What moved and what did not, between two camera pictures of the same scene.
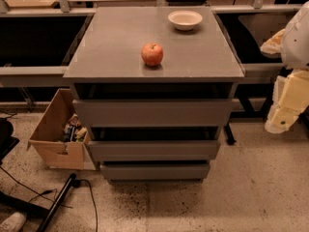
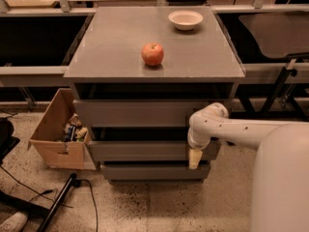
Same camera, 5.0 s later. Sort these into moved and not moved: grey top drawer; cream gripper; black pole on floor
Moved: cream gripper
Not moved: black pole on floor; grey top drawer
